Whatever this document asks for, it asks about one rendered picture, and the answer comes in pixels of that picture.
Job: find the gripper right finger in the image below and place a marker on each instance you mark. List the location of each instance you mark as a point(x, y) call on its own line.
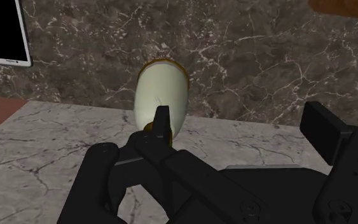
point(346, 173)

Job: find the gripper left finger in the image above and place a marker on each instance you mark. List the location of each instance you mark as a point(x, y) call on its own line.
point(178, 173)

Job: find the cream vase with gold rim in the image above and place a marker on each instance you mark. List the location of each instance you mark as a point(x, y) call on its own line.
point(161, 93)

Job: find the brown wooden round object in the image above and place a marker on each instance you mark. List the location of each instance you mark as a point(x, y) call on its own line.
point(346, 6)

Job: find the white smartphone with black screen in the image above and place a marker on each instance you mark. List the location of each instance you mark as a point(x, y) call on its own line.
point(5, 31)

